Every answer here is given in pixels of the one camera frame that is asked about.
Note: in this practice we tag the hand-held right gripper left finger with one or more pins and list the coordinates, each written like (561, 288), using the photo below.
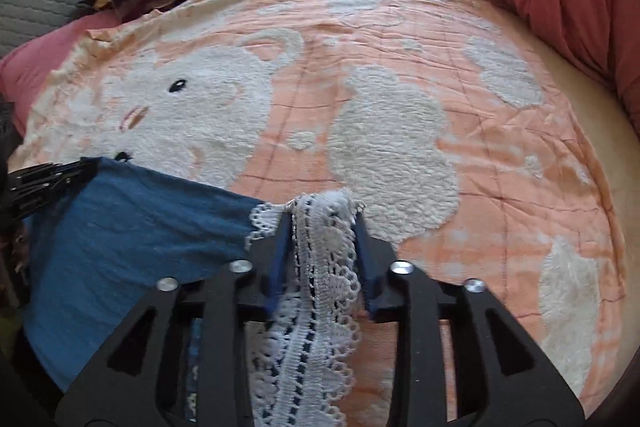
(280, 253)

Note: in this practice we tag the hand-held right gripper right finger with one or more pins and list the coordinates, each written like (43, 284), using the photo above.
(363, 257)

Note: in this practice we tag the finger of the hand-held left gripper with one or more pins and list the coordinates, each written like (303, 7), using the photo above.
(55, 174)

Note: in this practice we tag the blue pants with lace trim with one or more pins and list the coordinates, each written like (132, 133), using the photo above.
(140, 232)

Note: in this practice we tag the pink pillow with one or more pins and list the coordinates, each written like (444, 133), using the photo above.
(35, 57)

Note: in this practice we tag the yellow and black cloth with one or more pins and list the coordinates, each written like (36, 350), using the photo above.
(97, 1)

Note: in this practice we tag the orange blanket with white bunny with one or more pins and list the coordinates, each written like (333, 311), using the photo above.
(310, 72)

